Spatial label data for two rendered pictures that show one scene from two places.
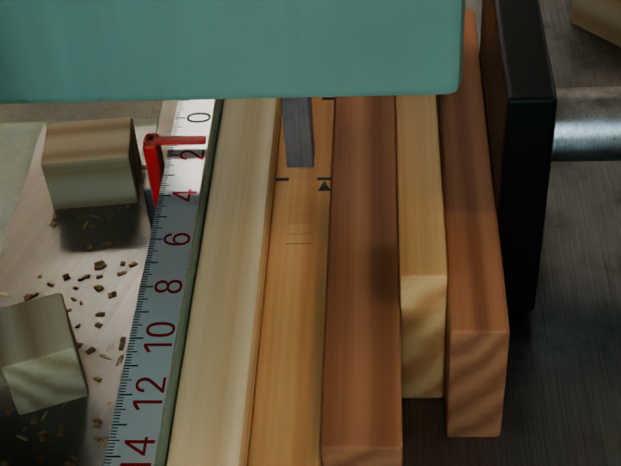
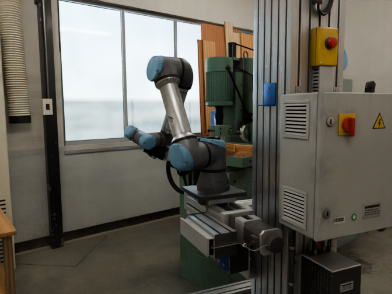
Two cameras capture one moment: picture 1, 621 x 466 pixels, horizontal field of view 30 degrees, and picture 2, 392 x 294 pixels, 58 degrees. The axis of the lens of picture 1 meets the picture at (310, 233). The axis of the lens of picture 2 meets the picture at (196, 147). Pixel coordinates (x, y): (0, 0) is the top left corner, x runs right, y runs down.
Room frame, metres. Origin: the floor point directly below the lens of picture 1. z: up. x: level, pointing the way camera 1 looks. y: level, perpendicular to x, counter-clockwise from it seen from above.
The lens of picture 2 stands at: (1.64, -1.91, 1.19)
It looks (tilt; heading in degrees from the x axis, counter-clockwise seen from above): 6 degrees down; 129
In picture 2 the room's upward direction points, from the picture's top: straight up
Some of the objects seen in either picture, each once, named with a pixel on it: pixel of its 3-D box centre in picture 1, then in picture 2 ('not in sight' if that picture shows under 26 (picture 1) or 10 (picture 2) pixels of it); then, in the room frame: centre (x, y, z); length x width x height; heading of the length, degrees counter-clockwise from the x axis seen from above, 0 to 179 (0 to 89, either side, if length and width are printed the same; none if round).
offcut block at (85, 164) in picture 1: (92, 163); not in sight; (0.47, 0.11, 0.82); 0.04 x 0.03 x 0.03; 91
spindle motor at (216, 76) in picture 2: not in sight; (219, 82); (0.30, 0.00, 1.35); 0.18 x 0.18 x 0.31
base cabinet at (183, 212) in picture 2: not in sight; (230, 225); (0.31, 0.12, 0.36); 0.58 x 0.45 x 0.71; 85
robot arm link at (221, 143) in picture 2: not in sight; (212, 153); (0.71, -0.65, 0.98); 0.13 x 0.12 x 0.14; 77
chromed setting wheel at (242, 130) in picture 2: not in sight; (245, 132); (0.43, 0.12, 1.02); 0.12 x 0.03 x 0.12; 85
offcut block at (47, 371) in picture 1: (40, 353); not in sight; (0.34, 0.12, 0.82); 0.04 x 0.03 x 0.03; 15
